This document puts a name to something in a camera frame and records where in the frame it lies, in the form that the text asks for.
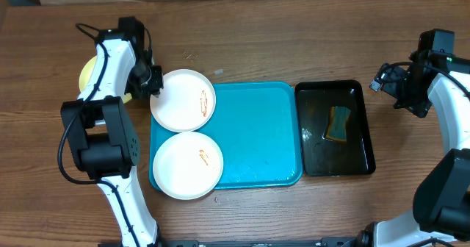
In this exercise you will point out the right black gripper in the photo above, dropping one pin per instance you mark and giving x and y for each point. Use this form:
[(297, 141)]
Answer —
[(421, 106)]

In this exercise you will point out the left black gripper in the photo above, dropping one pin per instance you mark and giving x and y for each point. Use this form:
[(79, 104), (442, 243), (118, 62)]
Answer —
[(154, 90)]

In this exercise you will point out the white plate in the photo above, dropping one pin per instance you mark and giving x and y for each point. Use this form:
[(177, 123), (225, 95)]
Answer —
[(188, 165), (185, 103)]

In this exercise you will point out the yellow green rimmed plate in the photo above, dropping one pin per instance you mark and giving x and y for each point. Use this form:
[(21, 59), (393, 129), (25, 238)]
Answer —
[(86, 78)]

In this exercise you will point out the green yellow sponge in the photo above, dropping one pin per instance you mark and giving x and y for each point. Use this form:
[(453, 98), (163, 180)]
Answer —
[(337, 124)]

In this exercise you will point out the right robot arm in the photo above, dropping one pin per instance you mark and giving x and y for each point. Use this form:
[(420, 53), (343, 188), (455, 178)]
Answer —
[(440, 209)]

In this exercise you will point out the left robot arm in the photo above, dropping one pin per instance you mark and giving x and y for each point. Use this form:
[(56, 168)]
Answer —
[(99, 145)]

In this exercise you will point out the black rectangular water tray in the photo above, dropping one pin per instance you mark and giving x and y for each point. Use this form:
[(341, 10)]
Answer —
[(322, 157)]

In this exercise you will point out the teal plastic tray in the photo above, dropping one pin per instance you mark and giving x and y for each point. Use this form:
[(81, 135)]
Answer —
[(255, 125)]

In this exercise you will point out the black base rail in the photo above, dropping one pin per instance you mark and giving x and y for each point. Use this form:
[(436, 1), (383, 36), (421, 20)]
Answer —
[(324, 242)]

